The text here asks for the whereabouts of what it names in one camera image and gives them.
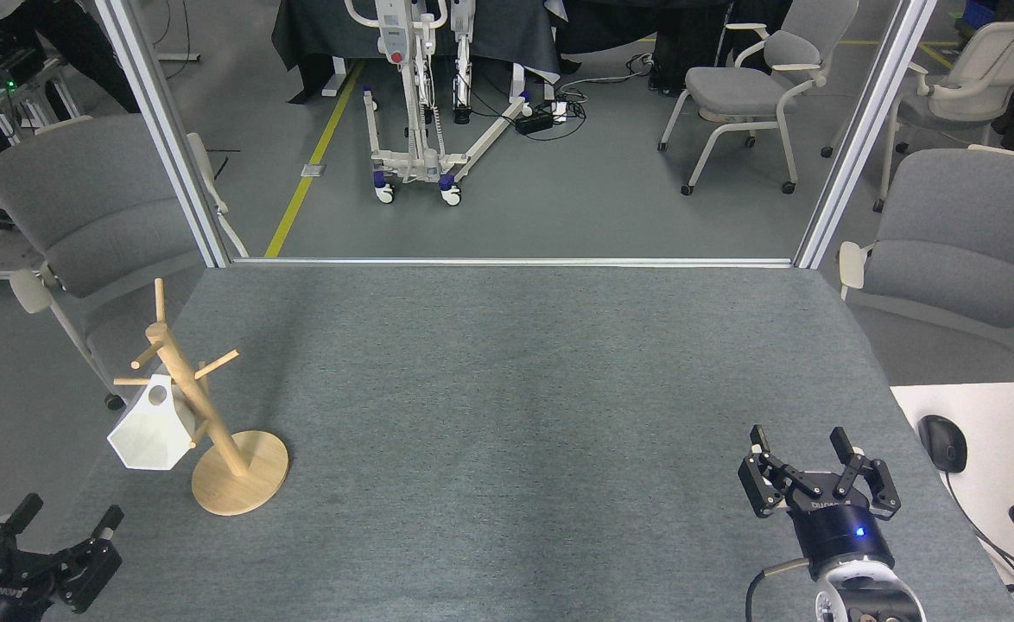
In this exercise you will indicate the white side table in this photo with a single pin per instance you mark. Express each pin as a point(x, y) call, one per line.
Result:
point(1008, 432)

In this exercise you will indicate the wooden cup rack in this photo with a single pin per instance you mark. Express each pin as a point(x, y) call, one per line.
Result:
point(235, 484)

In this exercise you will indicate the white chair with grey seat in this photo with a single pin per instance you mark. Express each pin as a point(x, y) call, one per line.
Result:
point(982, 69)

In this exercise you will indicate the white stand on wheels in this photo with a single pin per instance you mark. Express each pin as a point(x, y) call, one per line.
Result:
point(425, 160)

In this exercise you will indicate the metal equipment cart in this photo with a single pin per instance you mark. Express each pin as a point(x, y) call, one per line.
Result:
point(23, 95)

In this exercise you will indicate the grey chair with white frame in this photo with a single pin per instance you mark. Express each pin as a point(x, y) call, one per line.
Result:
point(965, 233)
point(731, 86)
point(92, 207)

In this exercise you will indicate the person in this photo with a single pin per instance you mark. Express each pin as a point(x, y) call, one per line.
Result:
point(75, 34)

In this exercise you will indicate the black power strip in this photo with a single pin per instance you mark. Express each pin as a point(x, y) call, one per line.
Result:
point(535, 121)

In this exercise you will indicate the silver crossbar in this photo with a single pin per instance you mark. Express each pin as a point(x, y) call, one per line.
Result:
point(507, 262)

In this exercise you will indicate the dark table cloth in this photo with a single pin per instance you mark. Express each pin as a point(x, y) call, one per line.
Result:
point(317, 30)

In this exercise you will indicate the black computer mouse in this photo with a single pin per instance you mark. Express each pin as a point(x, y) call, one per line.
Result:
point(943, 442)

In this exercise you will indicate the metal floor plate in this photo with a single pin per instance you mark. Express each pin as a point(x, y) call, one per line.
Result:
point(313, 170)

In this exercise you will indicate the silver post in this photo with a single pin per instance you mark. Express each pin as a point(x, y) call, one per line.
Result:
point(170, 138)
point(857, 138)

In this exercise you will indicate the white hexagonal cup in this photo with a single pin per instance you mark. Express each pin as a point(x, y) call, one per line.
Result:
point(148, 436)

